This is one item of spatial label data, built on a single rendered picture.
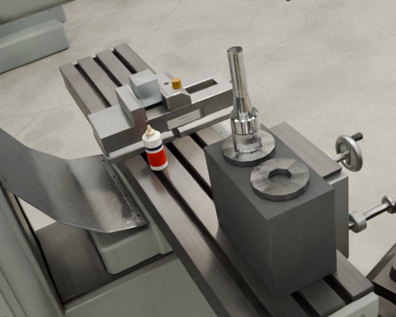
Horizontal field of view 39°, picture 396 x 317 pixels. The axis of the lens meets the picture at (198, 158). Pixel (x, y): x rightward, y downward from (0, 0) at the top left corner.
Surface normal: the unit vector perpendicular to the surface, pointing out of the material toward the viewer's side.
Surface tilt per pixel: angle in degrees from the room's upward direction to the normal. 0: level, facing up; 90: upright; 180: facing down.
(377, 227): 0
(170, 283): 90
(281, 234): 90
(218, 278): 0
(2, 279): 89
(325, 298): 0
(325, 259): 90
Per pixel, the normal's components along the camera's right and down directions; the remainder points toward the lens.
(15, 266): 0.78, 0.25
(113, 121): -0.17, -0.78
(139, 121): 0.40, 0.51
